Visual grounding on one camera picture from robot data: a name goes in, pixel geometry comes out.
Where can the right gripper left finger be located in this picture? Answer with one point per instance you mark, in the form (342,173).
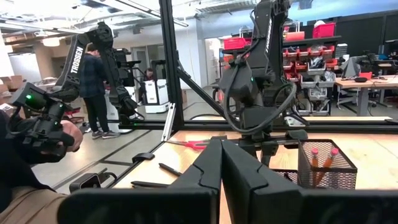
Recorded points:
(205,174)

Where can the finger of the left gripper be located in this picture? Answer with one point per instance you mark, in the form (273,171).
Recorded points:
(269,154)

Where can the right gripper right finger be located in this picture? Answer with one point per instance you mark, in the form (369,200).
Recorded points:
(242,174)

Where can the black click pen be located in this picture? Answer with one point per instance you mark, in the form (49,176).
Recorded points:
(169,169)
(149,184)

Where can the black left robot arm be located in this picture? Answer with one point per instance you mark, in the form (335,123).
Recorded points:
(261,46)

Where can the black mesh desk organizer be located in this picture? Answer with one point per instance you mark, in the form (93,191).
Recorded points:
(342,179)

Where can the wooden office desk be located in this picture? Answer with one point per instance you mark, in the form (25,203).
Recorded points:
(363,83)

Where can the silver aluminium bar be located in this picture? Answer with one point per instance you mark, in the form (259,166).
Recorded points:
(168,121)

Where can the white cart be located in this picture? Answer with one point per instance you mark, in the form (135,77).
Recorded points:
(157,93)

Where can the parts bin rack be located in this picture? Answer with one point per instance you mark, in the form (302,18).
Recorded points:
(311,67)

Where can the red plastic crate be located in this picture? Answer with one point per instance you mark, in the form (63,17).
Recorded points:
(234,43)
(324,30)

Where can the person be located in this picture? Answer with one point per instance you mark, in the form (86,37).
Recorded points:
(18,186)
(93,90)
(148,76)

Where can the person's hand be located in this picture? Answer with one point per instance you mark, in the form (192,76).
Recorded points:
(73,133)

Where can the cardboard boxes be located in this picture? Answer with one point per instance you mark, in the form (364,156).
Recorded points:
(12,82)

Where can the black frame clamp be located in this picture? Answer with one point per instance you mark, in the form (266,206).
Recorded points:
(143,157)

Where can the black metal table frame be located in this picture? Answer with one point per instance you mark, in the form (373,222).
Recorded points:
(170,62)

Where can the black table-edge camera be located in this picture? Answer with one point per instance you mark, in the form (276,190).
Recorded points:
(88,182)

